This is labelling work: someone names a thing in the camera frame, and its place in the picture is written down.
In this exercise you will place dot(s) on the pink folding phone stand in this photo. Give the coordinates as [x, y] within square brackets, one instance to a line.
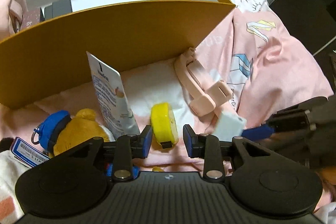
[208, 96]

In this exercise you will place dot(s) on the dark patterned small box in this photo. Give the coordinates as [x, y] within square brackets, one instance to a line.
[32, 18]

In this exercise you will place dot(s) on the pink paper crane bedspread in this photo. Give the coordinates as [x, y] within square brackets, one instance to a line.
[250, 44]

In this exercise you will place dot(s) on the brown bear plush blue outfit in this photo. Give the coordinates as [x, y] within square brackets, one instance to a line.
[61, 132]

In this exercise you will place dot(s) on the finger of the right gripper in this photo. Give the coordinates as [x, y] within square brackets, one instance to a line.
[258, 133]

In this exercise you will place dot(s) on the yellow tape measure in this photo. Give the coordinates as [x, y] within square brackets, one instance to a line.
[163, 125]

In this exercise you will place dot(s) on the grey small box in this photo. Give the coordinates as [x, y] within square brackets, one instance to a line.
[58, 8]

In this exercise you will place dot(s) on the pink drawstring cloth pouch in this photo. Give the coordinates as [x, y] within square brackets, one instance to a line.
[11, 17]

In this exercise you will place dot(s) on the orange cardboard box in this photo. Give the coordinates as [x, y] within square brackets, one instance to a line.
[51, 57]

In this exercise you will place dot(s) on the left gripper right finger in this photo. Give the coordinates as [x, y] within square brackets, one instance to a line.
[215, 153]

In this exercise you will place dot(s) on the white pink striped plush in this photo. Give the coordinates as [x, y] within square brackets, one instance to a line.
[11, 169]

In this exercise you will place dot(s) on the white barcode label packet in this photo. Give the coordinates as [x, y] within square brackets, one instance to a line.
[27, 154]

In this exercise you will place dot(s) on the white cream tube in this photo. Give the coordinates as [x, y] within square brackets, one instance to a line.
[112, 99]

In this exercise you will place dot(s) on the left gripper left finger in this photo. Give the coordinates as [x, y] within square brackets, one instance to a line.
[118, 155]

